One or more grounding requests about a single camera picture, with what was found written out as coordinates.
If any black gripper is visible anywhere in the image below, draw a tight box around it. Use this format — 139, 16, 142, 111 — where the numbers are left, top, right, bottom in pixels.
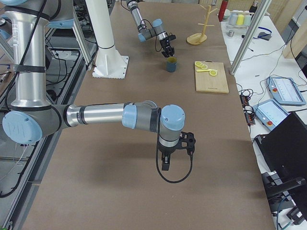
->
158, 145, 177, 171
159, 37, 175, 58

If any blue mug yellow inside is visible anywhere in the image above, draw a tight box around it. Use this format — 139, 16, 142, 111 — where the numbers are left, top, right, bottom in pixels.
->
166, 57, 177, 72

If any wooden cup storage rack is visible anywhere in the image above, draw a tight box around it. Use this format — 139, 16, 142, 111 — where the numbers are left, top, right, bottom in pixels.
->
186, 4, 218, 46

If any small steel cup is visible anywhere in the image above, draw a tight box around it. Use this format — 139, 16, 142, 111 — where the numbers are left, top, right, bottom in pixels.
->
227, 30, 235, 37

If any clear cup tray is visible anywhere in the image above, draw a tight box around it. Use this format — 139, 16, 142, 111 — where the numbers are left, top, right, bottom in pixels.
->
226, 22, 249, 31

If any grey plastic cup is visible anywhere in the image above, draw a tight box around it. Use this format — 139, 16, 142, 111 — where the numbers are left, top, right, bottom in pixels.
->
228, 12, 238, 25

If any yellow plastic cup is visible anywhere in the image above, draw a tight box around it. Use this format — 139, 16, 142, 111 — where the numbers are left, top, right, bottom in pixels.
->
236, 14, 244, 25

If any light blue plastic cup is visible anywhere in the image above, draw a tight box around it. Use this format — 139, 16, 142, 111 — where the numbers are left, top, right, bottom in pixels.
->
243, 14, 252, 26

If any lemon slice stack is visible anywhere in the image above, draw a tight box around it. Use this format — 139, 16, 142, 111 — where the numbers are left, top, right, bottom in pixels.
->
194, 61, 208, 69

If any yellow toy knife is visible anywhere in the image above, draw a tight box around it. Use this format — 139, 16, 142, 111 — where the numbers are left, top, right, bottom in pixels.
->
196, 69, 215, 72

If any single lemon slice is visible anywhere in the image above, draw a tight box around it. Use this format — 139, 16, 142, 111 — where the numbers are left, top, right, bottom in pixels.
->
209, 69, 218, 76

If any red bottle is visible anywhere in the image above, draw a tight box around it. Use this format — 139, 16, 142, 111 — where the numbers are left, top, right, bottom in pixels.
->
218, 0, 228, 22

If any white side table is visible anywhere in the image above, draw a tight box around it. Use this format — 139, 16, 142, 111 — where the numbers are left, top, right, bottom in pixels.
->
221, 16, 307, 228

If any near blue teach pendant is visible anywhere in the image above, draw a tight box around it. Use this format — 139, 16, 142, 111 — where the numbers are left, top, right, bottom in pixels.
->
253, 99, 290, 131

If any blue teach pendant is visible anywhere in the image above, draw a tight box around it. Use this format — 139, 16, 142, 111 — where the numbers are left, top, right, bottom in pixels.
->
267, 77, 306, 106
253, 99, 290, 131

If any far blue teach pendant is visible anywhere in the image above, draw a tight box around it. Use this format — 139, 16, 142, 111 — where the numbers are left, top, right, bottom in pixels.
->
267, 77, 306, 106

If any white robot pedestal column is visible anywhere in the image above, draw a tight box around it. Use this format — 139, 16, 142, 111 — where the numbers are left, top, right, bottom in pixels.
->
85, 0, 129, 79

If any aluminium frame post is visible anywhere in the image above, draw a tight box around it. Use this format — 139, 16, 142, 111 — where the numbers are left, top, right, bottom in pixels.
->
229, 0, 272, 75

